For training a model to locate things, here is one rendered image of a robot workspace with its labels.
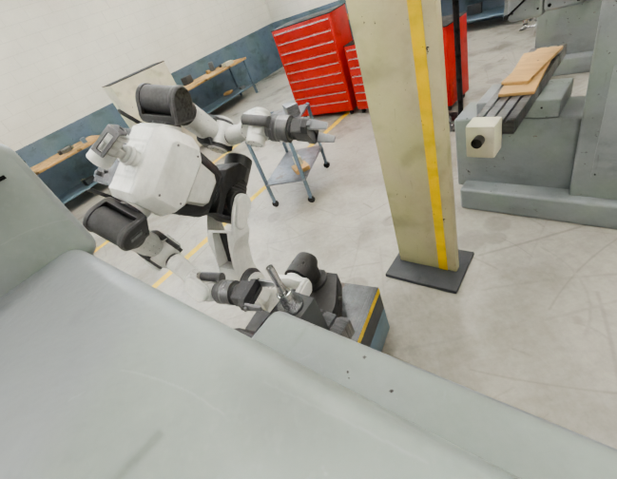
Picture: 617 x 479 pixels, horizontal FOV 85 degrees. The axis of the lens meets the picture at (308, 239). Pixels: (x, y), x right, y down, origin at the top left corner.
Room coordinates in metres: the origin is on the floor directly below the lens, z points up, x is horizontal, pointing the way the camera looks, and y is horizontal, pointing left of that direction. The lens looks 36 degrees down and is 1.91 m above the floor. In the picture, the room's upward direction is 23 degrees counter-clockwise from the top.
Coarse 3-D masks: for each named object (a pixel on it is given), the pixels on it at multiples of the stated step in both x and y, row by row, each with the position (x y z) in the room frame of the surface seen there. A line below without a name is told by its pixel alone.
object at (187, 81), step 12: (468, 12) 7.47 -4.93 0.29; (480, 12) 7.29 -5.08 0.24; (492, 12) 6.93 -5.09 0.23; (240, 60) 9.60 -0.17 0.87; (216, 72) 9.12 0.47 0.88; (192, 84) 8.89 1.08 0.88; (252, 84) 9.74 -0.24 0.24; (228, 96) 9.51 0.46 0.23; (204, 108) 9.22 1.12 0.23; (84, 144) 6.92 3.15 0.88; (60, 156) 6.78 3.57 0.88; (36, 168) 6.55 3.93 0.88; (84, 180) 6.81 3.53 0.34; (72, 192) 6.72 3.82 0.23
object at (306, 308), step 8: (296, 296) 0.81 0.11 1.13; (304, 296) 0.81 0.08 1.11; (280, 304) 0.80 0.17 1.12; (296, 304) 0.78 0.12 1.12; (304, 304) 0.77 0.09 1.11; (312, 304) 0.77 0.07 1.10; (272, 312) 0.80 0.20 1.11; (288, 312) 0.76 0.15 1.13; (296, 312) 0.75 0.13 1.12; (304, 312) 0.75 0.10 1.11; (312, 312) 0.76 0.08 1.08; (320, 312) 0.78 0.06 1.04; (264, 320) 0.76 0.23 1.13; (312, 320) 0.75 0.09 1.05; (320, 320) 0.77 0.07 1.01; (328, 328) 0.78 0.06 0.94
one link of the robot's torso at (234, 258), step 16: (240, 208) 1.19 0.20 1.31; (208, 224) 1.25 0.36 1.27; (240, 224) 1.16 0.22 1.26; (208, 240) 1.22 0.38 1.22; (224, 240) 1.22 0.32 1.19; (240, 240) 1.15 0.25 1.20; (224, 256) 1.21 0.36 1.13; (240, 256) 1.15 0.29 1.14; (224, 272) 1.15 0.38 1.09; (240, 272) 1.11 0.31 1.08
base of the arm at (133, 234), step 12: (96, 204) 1.03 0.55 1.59; (108, 204) 1.05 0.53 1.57; (120, 204) 1.04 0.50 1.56; (84, 216) 1.00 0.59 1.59; (132, 216) 1.00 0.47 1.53; (144, 216) 0.99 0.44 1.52; (132, 228) 0.95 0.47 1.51; (144, 228) 0.99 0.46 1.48; (120, 240) 0.93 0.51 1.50; (132, 240) 0.96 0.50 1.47
